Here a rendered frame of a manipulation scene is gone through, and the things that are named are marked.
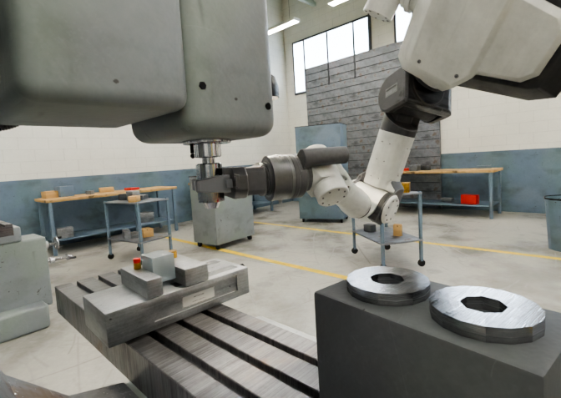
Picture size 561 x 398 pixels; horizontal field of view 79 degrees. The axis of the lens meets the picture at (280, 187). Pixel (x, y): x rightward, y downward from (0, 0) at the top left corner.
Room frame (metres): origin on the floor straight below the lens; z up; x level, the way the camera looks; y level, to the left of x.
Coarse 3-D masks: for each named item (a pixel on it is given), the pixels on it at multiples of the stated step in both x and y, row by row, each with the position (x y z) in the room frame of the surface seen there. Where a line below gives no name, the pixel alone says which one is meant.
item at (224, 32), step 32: (192, 0) 0.50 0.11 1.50; (224, 0) 0.54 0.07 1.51; (256, 0) 0.59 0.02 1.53; (192, 32) 0.50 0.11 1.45; (224, 32) 0.54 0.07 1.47; (256, 32) 0.59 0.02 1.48; (192, 64) 0.50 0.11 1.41; (224, 64) 0.53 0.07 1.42; (256, 64) 0.58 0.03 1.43; (192, 96) 0.49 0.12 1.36; (224, 96) 0.53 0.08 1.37; (256, 96) 0.58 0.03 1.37; (160, 128) 0.54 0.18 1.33; (192, 128) 0.50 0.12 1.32; (224, 128) 0.54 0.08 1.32; (256, 128) 0.58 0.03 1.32
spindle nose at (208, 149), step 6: (198, 144) 0.60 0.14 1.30; (204, 144) 0.60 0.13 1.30; (210, 144) 0.60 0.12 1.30; (216, 144) 0.61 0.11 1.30; (198, 150) 0.60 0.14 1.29; (204, 150) 0.60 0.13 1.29; (210, 150) 0.60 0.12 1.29; (216, 150) 0.61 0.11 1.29; (198, 156) 0.60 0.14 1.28; (204, 156) 0.60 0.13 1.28; (210, 156) 0.60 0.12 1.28; (216, 156) 0.61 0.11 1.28
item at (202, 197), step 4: (196, 172) 0.61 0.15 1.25; (200, 172) 0.60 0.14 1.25; (204, 172) 0.60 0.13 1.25; (208, 172) 0.60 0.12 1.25; (212, 172) 0.60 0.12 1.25; (216, 172) 0.61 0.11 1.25; (220, 172) 0.61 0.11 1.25; (196, 176) 0.61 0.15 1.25; (200, 176) 0.60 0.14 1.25; (204, 176) 0.60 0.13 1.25; (208, 176) 0.60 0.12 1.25; (212, 176) 0.60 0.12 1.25; (200, 196) 0.60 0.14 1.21; (204, 196) 0.60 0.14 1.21; (208, 196) 0.60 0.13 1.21; (212, 196) 0.60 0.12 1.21; (216, 196) 0.60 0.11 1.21; (220, 196) 0.61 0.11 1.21; (224, 196) 0.62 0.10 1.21; (200, 200) 0.60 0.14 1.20; (204, 200) 0.60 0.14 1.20; (208, 200) 0.60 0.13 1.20; (212, 200) 0.60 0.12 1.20; (216, 200) 0.60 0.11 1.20; (220, 200) 0.61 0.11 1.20
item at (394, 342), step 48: (336, 288) 0.39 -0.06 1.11; (384, 288) 0.35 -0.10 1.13; (432, 288) 0.37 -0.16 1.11; (480, 288) 0.33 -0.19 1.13; (336, 336) 0.36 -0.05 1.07; (384, 336) 0.31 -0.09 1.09; (432, 336) 0.28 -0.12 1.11; (480, 336) 0.26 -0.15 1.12; (528, 336) 0.26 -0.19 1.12; (336, 384) 0.36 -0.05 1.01; (384, 384) 0.31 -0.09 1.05; (432, 384) 0.28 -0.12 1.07; (480, 384) 0.25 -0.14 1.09; (528, 384) 0.22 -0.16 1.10
